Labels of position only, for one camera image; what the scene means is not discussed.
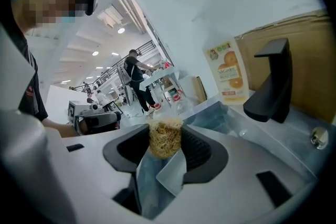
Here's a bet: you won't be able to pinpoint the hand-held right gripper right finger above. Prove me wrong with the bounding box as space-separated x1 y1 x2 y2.
157 123 319 221

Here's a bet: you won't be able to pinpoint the orange label dish soap bottle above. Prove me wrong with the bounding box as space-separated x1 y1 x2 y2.
203 38 250 106

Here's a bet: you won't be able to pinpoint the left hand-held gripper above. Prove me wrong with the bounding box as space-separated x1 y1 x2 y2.
67 100 123 136

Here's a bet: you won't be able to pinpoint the black sink faucet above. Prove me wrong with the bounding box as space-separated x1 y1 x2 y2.
243 38 293 124

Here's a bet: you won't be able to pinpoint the person's left forearm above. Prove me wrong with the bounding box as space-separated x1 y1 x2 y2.
41 118 80 138

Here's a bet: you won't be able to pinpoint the white table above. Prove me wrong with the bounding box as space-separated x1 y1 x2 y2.
140 66 184 110

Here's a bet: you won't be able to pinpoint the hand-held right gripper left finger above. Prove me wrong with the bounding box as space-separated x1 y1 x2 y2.
62 123 152 218

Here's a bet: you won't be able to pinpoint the person's black shirt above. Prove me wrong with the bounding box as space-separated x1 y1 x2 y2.
17 34 49 122

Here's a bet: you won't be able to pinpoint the chrome sink knob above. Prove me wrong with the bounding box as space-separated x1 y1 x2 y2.
309 126 329 151

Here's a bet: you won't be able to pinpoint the large brown cardboard box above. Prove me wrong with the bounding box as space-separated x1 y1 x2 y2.
234 9 336 124

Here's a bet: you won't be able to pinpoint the small brown cardboard box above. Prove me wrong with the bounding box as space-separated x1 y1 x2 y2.
192 76 208 103

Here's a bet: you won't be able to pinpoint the stainless steel sink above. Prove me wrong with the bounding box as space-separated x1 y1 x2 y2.
181 100 320 182

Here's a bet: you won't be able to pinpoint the black metal railing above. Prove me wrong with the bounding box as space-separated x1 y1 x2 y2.
72 40 159 91

